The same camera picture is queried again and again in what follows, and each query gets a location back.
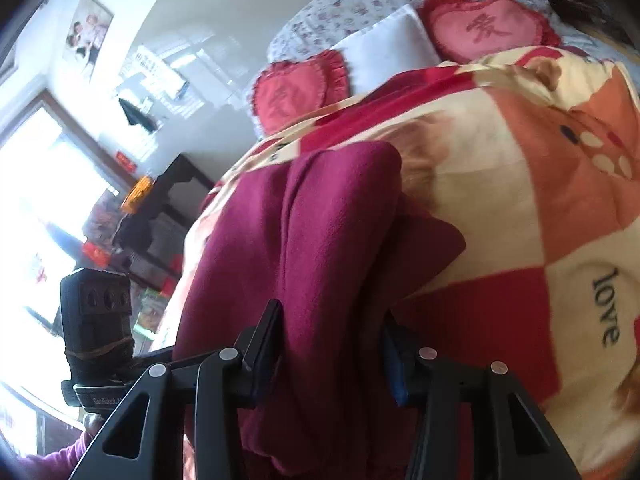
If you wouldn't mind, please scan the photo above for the orange plastic basket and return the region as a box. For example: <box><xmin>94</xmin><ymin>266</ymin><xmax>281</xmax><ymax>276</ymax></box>
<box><xmin>120</xmin><ymin>176</ymin><xmax>154</xmax><ymax>214</ymax></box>

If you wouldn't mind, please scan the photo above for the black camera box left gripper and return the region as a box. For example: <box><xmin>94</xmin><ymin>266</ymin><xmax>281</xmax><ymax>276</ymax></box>
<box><xmin>60</xmin><ymin>268</ymin><xmax>134</xmax><ymax>384</ymax></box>

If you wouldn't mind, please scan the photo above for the white pillow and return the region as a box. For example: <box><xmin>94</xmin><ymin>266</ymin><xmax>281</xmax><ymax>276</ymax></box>
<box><xmin>333</xmin><ymin>4</ymin><xmax>440</xmax><ymax>94</ymax></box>

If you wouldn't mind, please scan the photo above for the orange red cream fleece blanket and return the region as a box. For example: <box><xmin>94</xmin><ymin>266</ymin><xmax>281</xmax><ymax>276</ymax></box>
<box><xmin>160</xmin><ymin>47</ymin><xmax>639</xmax><ymax>479</ymax></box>

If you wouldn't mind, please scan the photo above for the maroon knit shirt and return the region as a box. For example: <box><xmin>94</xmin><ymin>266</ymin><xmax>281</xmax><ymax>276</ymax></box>
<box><xmin>174</xmin><ymin>142</ymin><xmax>465</xmax><ymax>479</ymax></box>

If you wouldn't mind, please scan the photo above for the red heart cushion right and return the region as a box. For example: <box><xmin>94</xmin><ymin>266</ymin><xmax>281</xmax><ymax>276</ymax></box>
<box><xmin>418</xmin><ymin>0</ymin><xmax>561</xmax><ymax>64</ymax></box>

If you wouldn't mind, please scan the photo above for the dark wooden console table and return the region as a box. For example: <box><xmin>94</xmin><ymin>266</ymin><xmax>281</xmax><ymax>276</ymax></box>
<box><xmin>114</xmin><ymin>154</ymin><xmax>214</xmax><ymax>278</ymax></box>

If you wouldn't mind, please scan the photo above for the framed wall photo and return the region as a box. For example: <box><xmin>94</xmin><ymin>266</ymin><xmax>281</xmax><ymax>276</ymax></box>
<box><xmin>63</xmin><ymin>0</ymin><xmax>114</xmax><ymax>79</ymax></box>

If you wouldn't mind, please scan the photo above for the red heart cushion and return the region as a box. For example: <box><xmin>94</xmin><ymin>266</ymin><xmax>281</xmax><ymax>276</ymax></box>
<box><xmin>418</xmin><ymin>0</ymin><xmax>561</xmax><ymax>64</ymax></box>
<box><xmin>250</xmin><ymin>50</ymin><xmax>350</xmax><ymax>136</ymax></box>

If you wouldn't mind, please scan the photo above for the person's left hand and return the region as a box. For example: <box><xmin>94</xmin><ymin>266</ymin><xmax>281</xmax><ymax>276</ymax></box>
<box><xmin>84</xmin><ymin>413</ymin><xmax>105</xmax><ymax>439</ymax></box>

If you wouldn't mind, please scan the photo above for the red heart cushion left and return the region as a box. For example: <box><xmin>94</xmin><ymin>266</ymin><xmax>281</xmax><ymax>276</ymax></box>
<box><xmin>250</xmin><ymin>50</ymin><xmax>350</xmax><ymax>136</ymax></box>

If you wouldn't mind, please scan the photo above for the green printed gift box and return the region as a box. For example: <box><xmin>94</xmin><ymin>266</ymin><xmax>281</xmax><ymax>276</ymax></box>
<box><xmin>131</xmin><ymin>288</ymin><xmax>168</xmax><ymax>356</ymax></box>

